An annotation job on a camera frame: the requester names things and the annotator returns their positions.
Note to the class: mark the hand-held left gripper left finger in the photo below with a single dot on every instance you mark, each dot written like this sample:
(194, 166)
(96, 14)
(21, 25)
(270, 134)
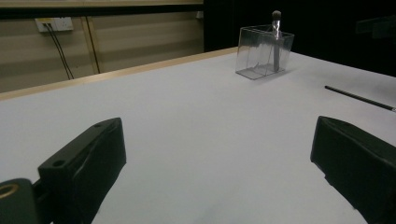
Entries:
(84, 168)

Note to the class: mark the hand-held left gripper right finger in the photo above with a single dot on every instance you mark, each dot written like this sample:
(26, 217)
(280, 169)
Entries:
(358, 168)

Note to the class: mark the thin black makeup brush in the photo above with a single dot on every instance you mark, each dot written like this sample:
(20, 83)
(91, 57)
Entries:
(358, 98)

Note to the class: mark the thick black makeup brush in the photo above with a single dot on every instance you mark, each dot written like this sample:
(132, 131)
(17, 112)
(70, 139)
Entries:
(276, 46)

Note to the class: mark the clear plastic organizer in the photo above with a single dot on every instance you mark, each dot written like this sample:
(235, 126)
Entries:
(258, 59)

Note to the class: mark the wooden table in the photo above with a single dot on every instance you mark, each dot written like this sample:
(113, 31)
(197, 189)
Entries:
(93, 77)

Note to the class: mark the black horizontal bar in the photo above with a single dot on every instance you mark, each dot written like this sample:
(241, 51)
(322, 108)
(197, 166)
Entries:
(93, 11)

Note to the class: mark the white wall socket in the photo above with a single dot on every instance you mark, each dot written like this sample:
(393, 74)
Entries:
(59, 23)

